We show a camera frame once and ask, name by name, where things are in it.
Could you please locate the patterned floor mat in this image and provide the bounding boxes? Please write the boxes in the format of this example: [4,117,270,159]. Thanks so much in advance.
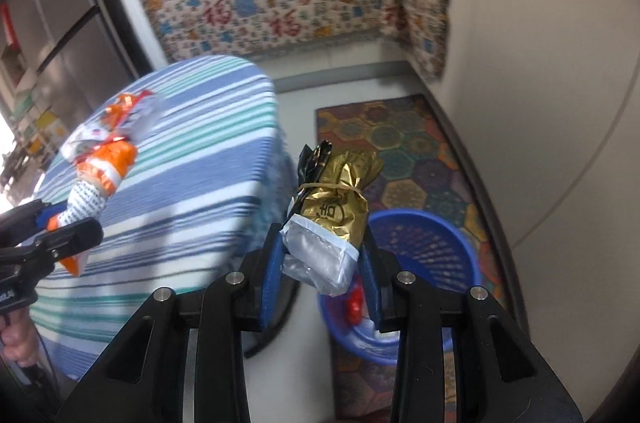
[314,94,506,421]

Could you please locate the person's left hand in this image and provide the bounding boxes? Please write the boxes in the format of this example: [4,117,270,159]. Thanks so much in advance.
[0,308,40,366]

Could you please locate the gold foil packet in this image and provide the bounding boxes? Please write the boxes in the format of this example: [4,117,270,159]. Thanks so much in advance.
[281,140,385,296]

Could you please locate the white dotted packet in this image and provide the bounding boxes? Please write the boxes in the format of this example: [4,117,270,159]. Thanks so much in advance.
[47,178,111,278]

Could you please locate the red hanging cloth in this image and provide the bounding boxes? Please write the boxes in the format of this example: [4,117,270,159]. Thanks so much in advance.
[0,3,18,48]

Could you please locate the round table striped tablecloth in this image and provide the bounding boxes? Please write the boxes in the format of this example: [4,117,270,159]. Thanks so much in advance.
[27,55,301,381]

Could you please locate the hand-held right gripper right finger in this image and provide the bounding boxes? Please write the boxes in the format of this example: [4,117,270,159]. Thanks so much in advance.
[356,227,586,423]

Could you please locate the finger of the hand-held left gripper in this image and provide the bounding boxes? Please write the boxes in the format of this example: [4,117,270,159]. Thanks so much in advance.
[0,199,63,244]
[0,218,104,284]

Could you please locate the blue plastic basket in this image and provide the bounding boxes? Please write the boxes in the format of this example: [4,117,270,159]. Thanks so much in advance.
[318,209,478,366]

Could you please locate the beige kitchen base cabinet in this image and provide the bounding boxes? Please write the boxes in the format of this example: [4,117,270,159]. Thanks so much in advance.
[440,0,640,423]

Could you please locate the white storage rack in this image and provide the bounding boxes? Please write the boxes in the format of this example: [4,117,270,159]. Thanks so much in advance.
[0,103,61,198]

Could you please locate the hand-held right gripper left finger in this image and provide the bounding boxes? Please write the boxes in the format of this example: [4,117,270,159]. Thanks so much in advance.
[55,222,291,423]

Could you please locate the grey refrigerator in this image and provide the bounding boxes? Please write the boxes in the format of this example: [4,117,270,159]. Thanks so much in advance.
[0,0,156,124]

